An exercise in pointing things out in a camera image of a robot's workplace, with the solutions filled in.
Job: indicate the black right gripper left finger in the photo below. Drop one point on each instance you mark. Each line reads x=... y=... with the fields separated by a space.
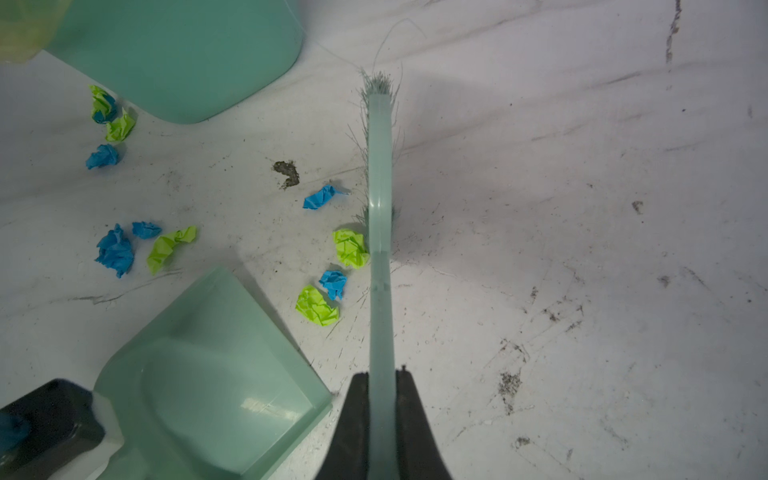
x=347 y=456

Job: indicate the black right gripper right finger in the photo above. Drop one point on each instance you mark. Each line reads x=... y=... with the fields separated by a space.
x=417 y=453

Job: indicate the green plastic dustpan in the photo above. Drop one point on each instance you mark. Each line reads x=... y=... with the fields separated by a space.
x=210 y=389

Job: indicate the green hand brush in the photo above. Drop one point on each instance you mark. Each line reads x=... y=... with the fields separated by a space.
x=379 y=382

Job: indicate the lime green paper scrap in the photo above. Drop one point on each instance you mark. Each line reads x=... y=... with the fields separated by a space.
x=336 y=251

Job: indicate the green plastic trash bin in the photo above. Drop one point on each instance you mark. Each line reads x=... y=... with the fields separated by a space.
x=181 y=61

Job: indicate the green and blue paper scrap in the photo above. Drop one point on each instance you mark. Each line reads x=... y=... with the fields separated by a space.
x=118 y=125

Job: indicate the yellow-green bin liner bag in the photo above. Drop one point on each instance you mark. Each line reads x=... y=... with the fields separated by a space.
x=27 y=26

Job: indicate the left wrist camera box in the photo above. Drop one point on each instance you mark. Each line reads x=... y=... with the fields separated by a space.
x=46 y=429

